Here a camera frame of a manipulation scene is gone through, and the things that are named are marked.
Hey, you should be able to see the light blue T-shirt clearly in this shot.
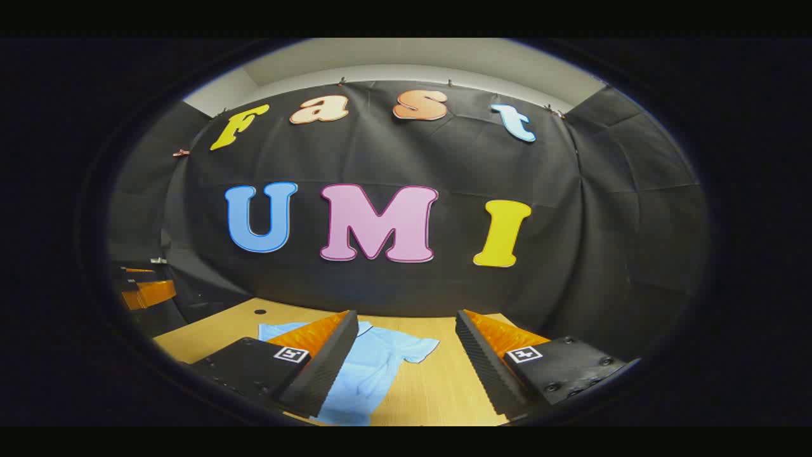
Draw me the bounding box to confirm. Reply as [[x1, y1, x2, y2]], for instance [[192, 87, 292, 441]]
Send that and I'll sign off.
[[258, 321, 440, 426]]

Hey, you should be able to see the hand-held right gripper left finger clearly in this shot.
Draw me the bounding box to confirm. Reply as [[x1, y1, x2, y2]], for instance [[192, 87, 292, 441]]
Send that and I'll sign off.
[[189, 310, 360, 420]]

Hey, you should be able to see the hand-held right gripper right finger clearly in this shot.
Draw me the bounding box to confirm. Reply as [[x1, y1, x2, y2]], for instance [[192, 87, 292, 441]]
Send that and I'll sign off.
[[455, 309, 641, 420]]

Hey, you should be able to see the black backdrop cloth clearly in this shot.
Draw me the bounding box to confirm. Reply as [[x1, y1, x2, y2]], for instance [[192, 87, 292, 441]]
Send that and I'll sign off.
[[108, 79, 708, 362]]

